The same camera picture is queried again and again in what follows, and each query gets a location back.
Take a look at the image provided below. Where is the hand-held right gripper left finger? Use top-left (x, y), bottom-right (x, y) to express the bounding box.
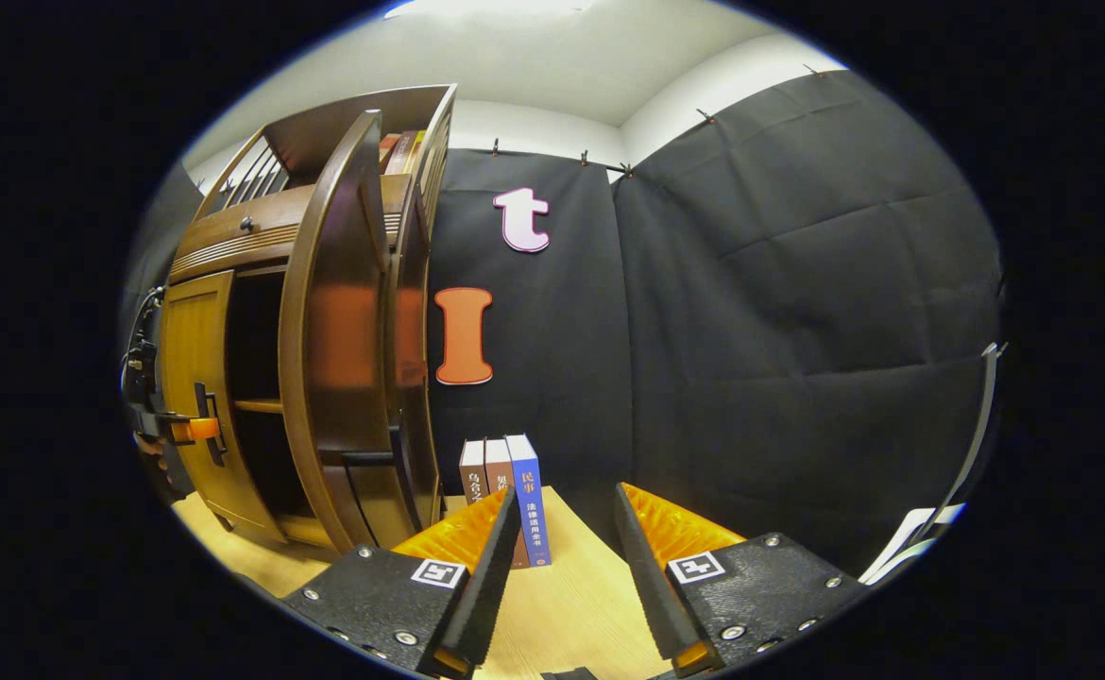
top-left (280, 485), bottom-right (523, 679)

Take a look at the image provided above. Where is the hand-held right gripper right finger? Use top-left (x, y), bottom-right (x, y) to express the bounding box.
top-left (614, 482), bottom-right (870, 679)

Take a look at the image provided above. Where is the black door handle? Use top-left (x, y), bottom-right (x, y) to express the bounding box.
top-left (340, 450), bottom-right (403, 551)
top-left (193, 382), bottom-right (230, 469)

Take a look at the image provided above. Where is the wooden shoe cabinet door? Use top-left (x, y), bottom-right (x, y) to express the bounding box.
top-left (278, 109), bottom-right (423, 555)
top-left (157, 270), bottom-right (286, 546)

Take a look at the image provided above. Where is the wooden double-door shoe cabinet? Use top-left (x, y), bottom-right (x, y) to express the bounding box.
top-left (156, 83), bottom-right (460, 555)

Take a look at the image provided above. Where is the wooden cabinet drawer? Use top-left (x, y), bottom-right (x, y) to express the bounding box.
top-left (168, 174), bottom-right (414, 286)

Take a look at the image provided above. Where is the dark brown book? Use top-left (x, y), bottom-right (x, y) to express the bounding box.
top-left (458, 438), bottom-right (490, 508)

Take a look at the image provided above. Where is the black backdrop cloth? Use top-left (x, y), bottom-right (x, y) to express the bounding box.
top-left (123, 70), bottom-right (1005, 579)

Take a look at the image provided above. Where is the ceiling light panel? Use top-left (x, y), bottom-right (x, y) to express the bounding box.
top-left (386, 0), bottom-right (603, 21)

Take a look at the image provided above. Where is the white and grey frame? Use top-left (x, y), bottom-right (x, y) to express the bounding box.
top-left (858, 341), bottom-right (1009, 587)

